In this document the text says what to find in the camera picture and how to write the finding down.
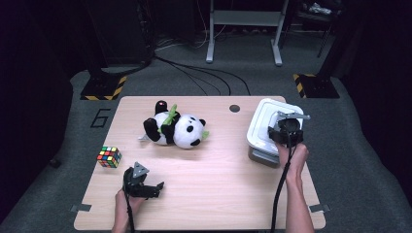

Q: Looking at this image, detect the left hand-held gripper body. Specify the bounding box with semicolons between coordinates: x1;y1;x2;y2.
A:
122;161;150;198

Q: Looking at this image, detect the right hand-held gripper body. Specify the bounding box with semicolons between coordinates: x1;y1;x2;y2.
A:
274;111;311;149

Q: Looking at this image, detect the colourful puzzle cube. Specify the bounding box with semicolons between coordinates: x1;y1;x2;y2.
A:
96;146;123;169

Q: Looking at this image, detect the panda plush toy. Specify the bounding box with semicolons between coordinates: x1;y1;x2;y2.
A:
138;100;210;150

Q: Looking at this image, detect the person's left hand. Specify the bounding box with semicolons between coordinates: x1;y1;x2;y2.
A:
115;188;146;223

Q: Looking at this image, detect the person's right hand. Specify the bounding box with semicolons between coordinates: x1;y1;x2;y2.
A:
276;142;309;183

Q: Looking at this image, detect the black striped stand base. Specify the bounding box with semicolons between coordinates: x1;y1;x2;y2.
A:
80;75;128;101
292;73;341;99

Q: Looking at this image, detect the grey tape strip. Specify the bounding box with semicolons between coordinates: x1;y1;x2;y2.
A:
70;203;92;213
309;203;331;214

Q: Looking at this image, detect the dark metal rack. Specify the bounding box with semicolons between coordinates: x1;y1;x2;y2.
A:
285;0;338;59

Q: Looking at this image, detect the white metal stand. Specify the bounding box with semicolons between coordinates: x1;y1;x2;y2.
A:
205;0;291;67

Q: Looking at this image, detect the white cloth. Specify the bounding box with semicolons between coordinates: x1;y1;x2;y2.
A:
307;2;333;16

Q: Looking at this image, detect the black cabinet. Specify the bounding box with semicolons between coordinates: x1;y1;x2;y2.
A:
86;0;154;66

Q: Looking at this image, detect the left hand-held gripper cable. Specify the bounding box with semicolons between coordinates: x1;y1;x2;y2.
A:
124;190;136;233

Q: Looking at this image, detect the hand-held gripper cable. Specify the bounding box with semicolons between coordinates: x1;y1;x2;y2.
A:
270;142;297;233
124;190;136;233

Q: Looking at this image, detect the right hand-held gripper cable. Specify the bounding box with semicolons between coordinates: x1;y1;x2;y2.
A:
270;142;297;233

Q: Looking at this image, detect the black floor cable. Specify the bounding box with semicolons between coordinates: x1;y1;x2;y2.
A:
168;61;209;96
161;59;232;96
154;55;252;96

